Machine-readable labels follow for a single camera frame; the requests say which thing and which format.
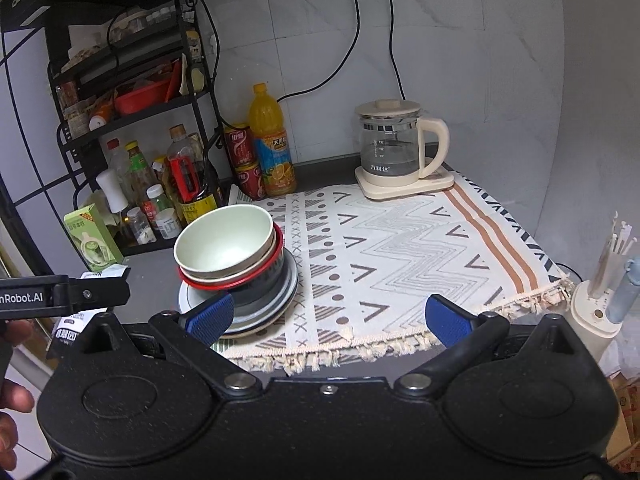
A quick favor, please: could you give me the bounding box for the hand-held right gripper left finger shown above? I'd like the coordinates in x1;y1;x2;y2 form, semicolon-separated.
60;291;262;393

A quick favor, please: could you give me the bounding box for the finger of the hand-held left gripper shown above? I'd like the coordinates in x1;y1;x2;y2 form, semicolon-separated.
67;274;132;311

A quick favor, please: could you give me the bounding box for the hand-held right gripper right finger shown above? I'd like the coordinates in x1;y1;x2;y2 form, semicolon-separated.
394;294;603;393

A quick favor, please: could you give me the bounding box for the white eared plate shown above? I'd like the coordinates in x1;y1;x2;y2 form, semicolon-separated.
178;252;300;332

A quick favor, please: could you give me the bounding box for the round white plate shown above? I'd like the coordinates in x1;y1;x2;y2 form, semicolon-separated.
219;310;290;337

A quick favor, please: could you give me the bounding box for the grey bowl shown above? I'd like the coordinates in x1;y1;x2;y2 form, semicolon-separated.
225;251;295;323

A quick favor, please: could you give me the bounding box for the red bowl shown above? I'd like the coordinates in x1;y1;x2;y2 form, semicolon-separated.
177;224;286;292

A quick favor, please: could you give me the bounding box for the pale green bowl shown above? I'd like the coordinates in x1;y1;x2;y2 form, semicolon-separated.
173;204;275;273

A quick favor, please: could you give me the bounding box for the person's left hand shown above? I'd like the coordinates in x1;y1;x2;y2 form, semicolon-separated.
0;319;37;470

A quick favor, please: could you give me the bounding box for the white printed packet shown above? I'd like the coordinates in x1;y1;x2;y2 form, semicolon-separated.
47;309;101;359

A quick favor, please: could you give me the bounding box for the green carton box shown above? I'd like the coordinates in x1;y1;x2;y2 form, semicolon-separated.
63;203;125;274

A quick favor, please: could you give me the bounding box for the patterned table cloth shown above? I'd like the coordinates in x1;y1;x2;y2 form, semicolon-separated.
211;162;577;379

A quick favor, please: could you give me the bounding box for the white plastic bottle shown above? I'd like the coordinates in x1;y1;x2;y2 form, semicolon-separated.
94;168;130;214

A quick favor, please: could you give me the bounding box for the cream kettle base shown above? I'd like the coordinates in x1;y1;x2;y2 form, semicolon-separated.
354;156;455;201

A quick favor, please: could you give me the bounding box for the red drink can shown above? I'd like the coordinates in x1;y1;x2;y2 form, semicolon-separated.
234;161;267;201
223;123;257;167

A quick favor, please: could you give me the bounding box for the cream utensil holder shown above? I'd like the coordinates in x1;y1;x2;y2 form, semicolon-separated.
569;279;627;358

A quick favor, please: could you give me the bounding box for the orange juice bottle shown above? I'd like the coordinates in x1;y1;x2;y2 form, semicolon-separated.
248;83;297;198

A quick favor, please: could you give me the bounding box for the bundle of wrapped straws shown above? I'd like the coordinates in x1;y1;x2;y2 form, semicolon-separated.
587;212;638;298

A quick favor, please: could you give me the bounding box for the red plastic basket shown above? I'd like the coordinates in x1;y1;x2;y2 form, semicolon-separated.
113;80;172;116

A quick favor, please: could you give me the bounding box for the cardboard box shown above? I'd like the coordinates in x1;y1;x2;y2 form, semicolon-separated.
602;367;640;473

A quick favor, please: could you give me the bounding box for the black metal rack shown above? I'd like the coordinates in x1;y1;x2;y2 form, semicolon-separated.
46;0;232;257

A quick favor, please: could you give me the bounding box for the thin black cable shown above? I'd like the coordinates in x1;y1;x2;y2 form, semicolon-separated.
551;261;584;284

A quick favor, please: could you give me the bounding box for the oil bottle with red handle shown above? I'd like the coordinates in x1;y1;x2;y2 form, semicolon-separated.
166;125;207;207

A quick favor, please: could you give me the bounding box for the pale blue tool handle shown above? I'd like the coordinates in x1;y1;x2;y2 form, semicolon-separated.
606;254;640;327

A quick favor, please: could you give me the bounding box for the glass kettle with cream handle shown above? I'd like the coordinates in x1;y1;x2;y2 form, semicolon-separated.
355;99;451;187

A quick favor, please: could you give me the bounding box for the black kettle cable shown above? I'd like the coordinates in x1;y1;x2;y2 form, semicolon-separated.
382;0;407;102

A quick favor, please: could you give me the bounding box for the black power cable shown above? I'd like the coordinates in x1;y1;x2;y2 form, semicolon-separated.
276;0;362;107

